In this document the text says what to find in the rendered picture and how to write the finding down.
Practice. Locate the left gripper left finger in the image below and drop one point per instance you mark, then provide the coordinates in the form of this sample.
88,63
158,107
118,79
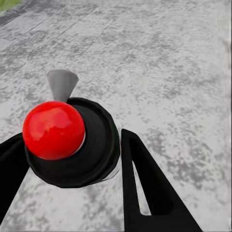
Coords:
13,169

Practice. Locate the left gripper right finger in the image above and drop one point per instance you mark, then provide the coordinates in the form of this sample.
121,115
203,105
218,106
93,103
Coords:
168,212

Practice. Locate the insectifuge atomizer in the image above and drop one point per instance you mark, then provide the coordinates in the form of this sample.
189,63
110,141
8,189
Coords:
71,142

